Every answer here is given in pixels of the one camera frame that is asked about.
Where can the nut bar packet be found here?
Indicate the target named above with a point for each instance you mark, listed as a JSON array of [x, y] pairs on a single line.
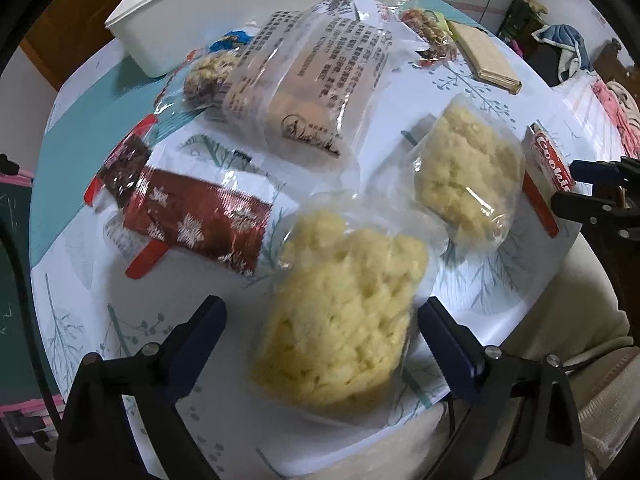
[[430, 30]]

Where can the tan wafer packet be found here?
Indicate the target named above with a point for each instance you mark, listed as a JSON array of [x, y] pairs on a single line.
[[487, 57]]

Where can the red snowflake snack packet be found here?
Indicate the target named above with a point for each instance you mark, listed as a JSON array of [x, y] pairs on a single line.
[[200, 215]]

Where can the small yellow puffed cake packet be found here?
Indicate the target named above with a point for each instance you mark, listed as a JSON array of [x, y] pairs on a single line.
[[465, 175]]

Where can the dark green bag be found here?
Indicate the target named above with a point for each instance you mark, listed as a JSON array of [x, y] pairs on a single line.
[[520, 17]]

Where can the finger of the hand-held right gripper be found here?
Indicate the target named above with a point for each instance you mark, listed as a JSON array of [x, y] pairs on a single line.
[[585, 205], [595, 171]]

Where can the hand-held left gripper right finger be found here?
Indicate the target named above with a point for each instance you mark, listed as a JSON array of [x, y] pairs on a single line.
[[447, 347]]

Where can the wooden door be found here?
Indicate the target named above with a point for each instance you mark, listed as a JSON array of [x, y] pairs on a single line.
[[65, 15]]

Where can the red and white cookie packet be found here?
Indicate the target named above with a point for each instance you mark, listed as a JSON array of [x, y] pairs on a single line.
[[547, 160]]

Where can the clear printed bread packet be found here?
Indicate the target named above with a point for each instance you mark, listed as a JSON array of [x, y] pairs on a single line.
[[310, 80]]

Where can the large yellow puffed cake packet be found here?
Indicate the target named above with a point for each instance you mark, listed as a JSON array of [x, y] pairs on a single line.
[[340, 300]]

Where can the blue cloth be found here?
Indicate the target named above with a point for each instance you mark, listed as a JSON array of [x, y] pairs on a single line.
[[562, 45]]

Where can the green chalkboard with pink frame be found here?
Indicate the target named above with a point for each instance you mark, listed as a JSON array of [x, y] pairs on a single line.
[[20, 240]]

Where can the pink blanket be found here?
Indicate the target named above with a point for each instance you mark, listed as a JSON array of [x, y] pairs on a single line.
[[620, 115]]

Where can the person's beige trousers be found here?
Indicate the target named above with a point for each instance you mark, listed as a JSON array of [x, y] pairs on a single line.
[[575, 300]]

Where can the dark chocolate snack packet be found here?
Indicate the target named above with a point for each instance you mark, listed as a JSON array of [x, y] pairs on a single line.
[[122, 170]]

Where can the red-edged nut cluster packet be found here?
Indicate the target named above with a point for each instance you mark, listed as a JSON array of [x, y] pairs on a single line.
[[210, 72]]

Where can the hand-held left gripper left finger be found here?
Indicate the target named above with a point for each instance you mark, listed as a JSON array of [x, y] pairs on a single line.
[[202, 330]]

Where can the white plastic bin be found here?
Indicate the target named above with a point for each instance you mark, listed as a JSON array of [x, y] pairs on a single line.
[[165, 20]]

